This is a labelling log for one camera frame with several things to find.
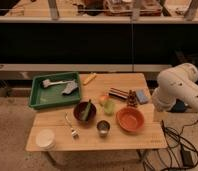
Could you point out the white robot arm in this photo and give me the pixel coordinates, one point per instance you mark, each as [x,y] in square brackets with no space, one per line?
[174,83]

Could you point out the green vegetable in bowl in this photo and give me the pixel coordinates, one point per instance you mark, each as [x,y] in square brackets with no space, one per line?
[86,111]

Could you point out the dark brown bowl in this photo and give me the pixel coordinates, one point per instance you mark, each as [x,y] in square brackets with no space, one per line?
[79,111]

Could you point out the red orange bowl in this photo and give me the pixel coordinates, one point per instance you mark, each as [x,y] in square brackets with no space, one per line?
[130,119]

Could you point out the yellow banana toy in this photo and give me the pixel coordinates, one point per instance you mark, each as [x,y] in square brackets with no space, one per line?
[89,78]

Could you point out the green plastic cup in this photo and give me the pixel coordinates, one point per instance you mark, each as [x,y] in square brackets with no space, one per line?
[109,107]

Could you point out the striped dark box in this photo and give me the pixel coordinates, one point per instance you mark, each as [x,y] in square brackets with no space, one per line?
[118,93]

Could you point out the grey cloth in tray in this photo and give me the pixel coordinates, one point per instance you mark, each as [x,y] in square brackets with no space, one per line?
[70,88]

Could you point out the wooden table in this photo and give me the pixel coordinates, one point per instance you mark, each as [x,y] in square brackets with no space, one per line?
[150,137]

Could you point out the brown pine cone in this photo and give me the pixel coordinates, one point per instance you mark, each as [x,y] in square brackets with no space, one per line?
[131,99]

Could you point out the small metal cup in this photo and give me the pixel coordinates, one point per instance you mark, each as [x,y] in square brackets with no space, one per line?
[103,128]

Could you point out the blue sponge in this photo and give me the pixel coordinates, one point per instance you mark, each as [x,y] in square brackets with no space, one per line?
[141,97]

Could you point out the metal fork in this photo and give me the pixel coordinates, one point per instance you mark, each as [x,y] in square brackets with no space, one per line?
[73,131]

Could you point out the green plastic tray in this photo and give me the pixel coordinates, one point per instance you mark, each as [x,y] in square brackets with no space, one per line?
[53,96]

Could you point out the white round lid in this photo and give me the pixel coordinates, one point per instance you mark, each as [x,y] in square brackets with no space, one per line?
[45,139]

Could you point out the black power adapter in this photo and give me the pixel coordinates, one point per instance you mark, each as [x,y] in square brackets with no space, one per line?
[186,158]

